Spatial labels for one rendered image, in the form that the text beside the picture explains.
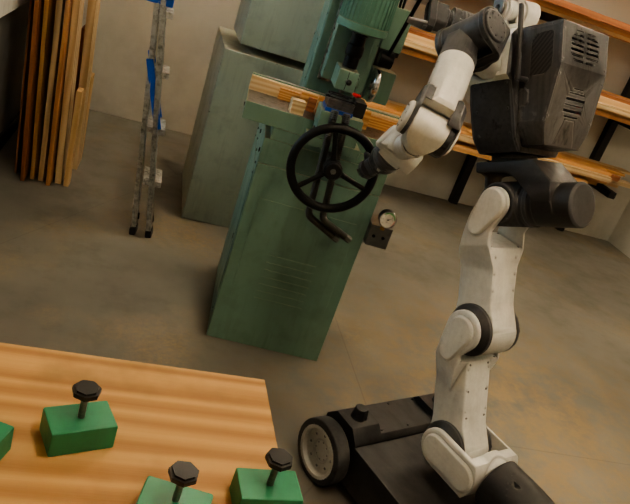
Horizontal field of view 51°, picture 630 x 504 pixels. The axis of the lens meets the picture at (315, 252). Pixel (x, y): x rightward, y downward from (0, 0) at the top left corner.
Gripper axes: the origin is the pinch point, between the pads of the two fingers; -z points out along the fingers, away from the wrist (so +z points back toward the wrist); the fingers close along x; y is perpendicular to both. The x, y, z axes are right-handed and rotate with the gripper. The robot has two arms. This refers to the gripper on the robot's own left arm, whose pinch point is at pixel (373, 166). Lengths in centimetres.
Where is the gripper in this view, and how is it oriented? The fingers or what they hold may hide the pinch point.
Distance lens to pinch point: 201.9
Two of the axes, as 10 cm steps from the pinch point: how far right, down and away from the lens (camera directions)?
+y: -4.7, -8.8, -0.4
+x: 8.6, -4.6, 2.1
